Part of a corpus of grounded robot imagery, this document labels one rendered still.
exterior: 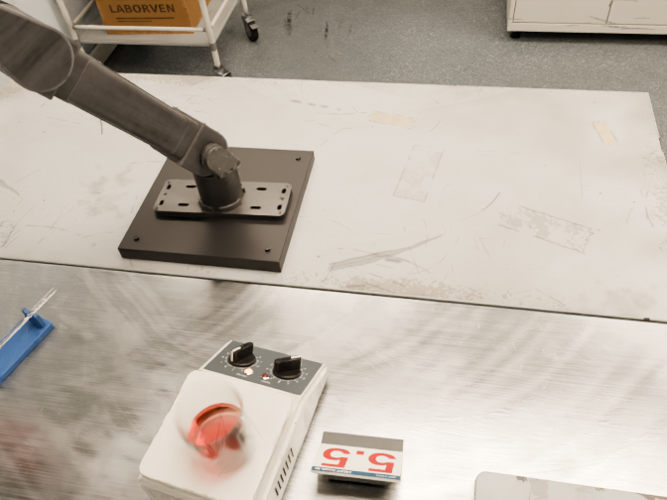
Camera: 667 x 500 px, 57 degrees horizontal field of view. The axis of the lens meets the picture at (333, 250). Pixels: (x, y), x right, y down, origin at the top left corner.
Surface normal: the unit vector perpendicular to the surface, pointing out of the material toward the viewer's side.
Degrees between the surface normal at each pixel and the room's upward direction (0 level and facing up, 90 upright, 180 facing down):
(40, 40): 89
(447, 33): 0
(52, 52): 89
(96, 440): 0
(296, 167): 1
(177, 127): 77
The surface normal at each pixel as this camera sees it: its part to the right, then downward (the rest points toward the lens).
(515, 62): -0.07, -0.66
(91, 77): 0.83, 0.44
